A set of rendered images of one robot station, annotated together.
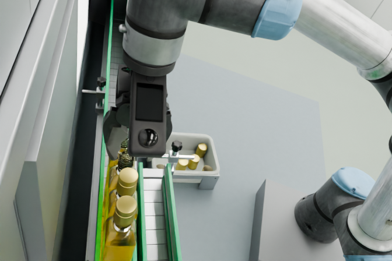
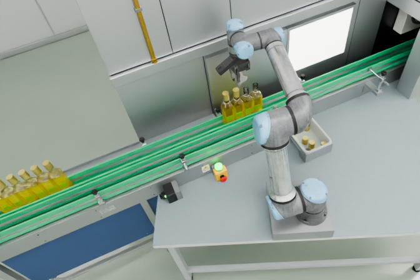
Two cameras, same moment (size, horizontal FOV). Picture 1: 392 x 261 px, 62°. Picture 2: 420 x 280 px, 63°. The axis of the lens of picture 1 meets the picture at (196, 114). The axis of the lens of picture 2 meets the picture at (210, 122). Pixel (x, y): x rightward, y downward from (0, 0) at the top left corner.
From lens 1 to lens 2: 149 cm
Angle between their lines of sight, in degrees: 65
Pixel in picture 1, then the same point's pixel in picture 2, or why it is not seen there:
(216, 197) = (300, 165)
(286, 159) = (367, 202)
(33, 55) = (220, 38)
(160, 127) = (223, 67)
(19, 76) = (212, 40)
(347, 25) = (279, 74)
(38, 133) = (213, 55)
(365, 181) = (315, 190)
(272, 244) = not seen: hidden behind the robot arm
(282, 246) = not seen: hidden behind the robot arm
